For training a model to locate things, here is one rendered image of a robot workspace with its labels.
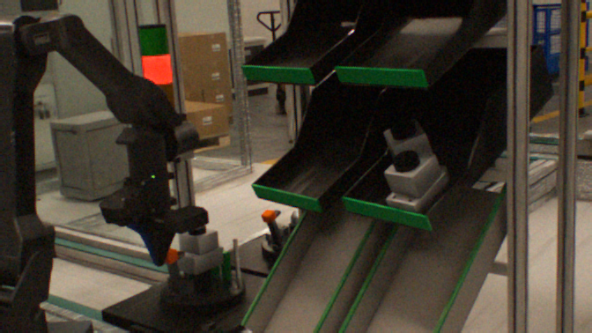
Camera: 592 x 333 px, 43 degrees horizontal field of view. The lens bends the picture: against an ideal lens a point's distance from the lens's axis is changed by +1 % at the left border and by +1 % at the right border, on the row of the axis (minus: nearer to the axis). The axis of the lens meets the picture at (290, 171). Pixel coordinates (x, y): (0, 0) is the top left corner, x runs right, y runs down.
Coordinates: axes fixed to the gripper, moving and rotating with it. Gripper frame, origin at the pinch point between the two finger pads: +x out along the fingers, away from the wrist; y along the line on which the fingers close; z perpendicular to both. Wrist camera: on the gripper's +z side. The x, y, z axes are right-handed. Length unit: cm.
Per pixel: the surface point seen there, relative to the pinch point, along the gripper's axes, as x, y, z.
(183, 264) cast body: 5.3, -0.7, -5.5
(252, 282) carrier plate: 12.2, 2.5, -17.9
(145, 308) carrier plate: 12.2, -5.6, -0.7
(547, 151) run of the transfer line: 17, 4, -152
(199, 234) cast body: 0.6, 1.1, -7.9
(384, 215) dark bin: -10.5, 41.4, -0.4
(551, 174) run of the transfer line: 16, 16, -123
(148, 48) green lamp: -28.3, -18.2, -17.9
